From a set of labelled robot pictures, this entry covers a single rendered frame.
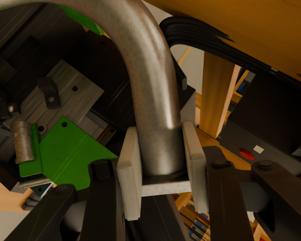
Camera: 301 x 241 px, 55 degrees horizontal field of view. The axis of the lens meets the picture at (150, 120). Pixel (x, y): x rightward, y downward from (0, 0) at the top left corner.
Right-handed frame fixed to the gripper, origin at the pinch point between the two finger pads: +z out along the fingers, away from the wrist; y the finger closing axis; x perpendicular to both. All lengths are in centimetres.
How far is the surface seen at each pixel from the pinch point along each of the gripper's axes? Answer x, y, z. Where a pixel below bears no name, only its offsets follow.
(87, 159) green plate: -13.3, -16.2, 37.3
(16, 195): -34, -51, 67
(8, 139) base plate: -12, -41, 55
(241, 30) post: 7.1, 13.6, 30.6
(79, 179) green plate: -16.5, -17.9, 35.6
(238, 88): -160, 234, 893
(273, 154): -13.6, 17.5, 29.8
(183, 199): -174, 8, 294
